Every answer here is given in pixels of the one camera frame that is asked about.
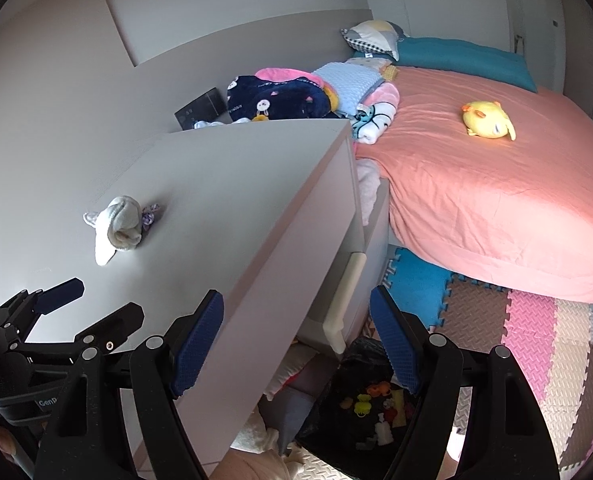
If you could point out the cream foam edge guard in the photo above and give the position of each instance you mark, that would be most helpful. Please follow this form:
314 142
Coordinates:
333 324

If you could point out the navy cartoon fleece blanket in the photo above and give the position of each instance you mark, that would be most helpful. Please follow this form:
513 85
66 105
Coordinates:
258 99

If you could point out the white quilted towel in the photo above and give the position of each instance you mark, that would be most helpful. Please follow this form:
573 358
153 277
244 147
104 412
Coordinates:
117 228

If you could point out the teal long pillow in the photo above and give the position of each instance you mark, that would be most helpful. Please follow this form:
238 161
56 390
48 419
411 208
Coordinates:
463 57

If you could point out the yellow duck plush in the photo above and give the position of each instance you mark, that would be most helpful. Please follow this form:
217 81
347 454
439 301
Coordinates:
488 120

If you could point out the black trash bin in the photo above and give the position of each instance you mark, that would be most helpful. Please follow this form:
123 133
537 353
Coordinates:
369 427

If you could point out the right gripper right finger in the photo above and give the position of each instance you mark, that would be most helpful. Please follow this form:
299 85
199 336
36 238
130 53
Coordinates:
506 436

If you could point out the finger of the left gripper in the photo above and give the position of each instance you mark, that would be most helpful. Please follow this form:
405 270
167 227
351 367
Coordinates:
45 301
114 329

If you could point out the purple plaid hair scrunchie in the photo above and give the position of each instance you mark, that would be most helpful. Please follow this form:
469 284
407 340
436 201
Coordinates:
148 216

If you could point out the beige foam floor mat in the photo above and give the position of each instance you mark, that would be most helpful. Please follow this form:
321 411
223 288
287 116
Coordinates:
474 319

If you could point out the blue foam floor mat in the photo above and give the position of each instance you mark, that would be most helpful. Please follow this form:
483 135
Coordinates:
417 286

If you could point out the pink white cartoon blanket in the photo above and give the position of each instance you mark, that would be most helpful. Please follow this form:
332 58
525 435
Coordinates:
372 117

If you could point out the black wall switch panel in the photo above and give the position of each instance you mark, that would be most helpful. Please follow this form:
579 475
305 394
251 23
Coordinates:
205 108

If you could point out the light blue folded blanket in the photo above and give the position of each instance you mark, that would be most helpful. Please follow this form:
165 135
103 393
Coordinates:
351 82

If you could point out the checkered patchwork pillow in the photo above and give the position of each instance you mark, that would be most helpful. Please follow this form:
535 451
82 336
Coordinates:
375 37

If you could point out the white door with handle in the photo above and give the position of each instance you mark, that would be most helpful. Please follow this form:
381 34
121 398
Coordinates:
578 85

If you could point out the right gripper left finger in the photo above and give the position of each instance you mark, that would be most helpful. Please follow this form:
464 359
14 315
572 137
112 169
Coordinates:
86 437

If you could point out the pink foam floor mat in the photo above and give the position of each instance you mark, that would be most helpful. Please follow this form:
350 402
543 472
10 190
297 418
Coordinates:
529 333

